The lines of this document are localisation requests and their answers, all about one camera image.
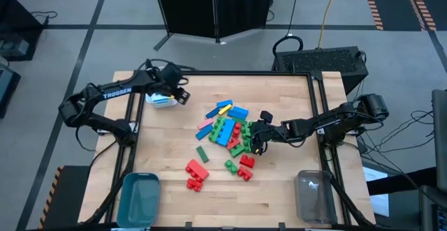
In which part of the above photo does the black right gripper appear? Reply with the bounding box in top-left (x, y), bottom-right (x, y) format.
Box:
top-left (249, 119), bottom-right (284, 149)

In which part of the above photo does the long green stud block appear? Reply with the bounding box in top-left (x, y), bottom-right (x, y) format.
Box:
top-left (208, 117), bottom-right (227, 143)
top-left (240, 120), bottom-right (255, 140)

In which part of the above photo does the large blue stud block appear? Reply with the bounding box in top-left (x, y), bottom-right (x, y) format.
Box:
top-left (227, 105), bottom-right (249, 121)

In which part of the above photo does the long blue stud block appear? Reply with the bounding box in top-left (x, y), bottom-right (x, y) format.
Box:
top-left (216, 118), bottom-right (237, 147)

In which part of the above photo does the pink block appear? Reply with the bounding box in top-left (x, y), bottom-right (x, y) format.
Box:
top-left (197, 118), bottom-right (214, 131)

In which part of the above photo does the large red stud block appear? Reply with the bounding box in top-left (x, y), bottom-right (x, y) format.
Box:
top-left (184, 158), bottom-right (210, 183)

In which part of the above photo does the white plastic bin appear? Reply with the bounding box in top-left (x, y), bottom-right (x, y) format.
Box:
top-left (145, 91), bottom-right (178, 109)

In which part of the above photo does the black curtain partition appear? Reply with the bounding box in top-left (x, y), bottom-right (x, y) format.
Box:
top-left (152, 0), bottom-right (277, 52)

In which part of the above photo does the clear grey plastic bin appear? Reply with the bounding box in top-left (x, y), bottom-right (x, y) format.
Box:
top-left (293, 170), bottom-right (338, 225)

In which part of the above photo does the black computer case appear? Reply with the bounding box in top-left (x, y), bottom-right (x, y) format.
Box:
top-left (271, 45), bottom-right (369, 94)

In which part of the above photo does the teal plastic bin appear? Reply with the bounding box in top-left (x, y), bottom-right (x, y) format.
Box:
top-left (116, 172), bottom-right (161, 229)

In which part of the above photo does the white paper sheet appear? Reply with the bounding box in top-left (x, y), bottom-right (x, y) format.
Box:
top-left (362, 166), bottom-right (390, 218)

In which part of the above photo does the dark equipment box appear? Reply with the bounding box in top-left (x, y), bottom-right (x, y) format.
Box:
top-left (0, 61), bottom-right (21, 119)

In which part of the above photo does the black mat orange striped edge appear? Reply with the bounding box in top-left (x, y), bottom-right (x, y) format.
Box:
top-left (361, 0), bottom-right (447, 32)
top-left (37, 165), bottom-right (91, 230)

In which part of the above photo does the black cabinet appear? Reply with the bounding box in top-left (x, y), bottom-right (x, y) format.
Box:
top-left (0, 0), bottom-right (45, 63)

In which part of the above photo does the dark monitor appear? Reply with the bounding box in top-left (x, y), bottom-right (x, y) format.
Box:
top-left (431, 89), bottom-right (447, 193)

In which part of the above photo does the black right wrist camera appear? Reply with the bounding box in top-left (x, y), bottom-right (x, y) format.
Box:
top-left (259, 110), bottom-right (274, 124)

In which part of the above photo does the black table frame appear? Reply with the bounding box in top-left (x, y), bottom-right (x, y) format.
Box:
top-left (83, 58), bottom-right (375, 231)

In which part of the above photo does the black hanging cable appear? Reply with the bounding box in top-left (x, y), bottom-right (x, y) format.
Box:
top-left (272, 0), bottom-right (304, 56)

